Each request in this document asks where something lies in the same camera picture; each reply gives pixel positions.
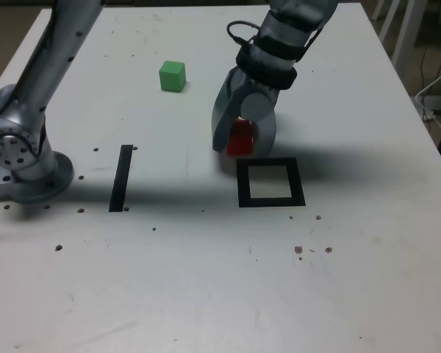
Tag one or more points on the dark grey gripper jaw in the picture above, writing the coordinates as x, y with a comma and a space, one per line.
222, 117

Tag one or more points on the white furniture leg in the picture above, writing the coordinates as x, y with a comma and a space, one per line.
402, 33
378, 9

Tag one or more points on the red cube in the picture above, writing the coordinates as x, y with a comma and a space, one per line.
239, 145

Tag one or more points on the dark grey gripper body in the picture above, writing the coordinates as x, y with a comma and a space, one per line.
250, 86

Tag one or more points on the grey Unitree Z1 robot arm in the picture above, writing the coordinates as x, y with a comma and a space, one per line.
22, 121

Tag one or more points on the black tape strip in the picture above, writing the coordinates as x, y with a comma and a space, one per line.
119, 180

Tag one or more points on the green cube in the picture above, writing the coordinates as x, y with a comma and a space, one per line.
172, 77

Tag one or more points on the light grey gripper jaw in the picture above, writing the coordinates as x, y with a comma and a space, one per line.
259, 106

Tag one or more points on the black tape square outline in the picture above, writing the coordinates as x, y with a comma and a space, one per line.
242, 184

